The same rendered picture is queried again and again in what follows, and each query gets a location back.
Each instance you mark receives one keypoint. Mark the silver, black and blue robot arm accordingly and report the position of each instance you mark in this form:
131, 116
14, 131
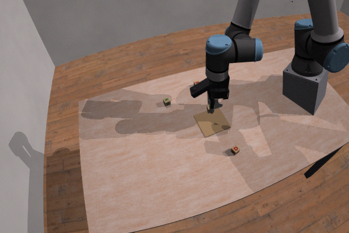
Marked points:
318, 40

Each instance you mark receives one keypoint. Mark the tan square mat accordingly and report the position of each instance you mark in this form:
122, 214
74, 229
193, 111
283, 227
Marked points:
211, 123

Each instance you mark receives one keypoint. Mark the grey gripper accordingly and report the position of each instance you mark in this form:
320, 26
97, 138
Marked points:
221, 91

